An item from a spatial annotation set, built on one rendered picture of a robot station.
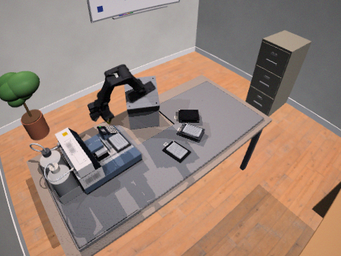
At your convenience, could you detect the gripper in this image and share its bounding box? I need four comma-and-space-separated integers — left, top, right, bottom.
101, 108, 114, 124

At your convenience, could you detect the grey bottle with black cap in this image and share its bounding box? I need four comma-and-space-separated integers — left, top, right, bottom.
40, 148, 66, 174

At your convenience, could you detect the white well plate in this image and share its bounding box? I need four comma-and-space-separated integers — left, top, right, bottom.
182, 124, 202, 137
166, 142, 187, 159
109, 133, 129, 150

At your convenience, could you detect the translucent grey bottle with cap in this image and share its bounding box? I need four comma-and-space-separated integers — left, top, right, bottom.
48, 163, 79, 197

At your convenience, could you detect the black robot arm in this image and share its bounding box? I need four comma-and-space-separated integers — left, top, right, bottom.
87, 64, 156, 122

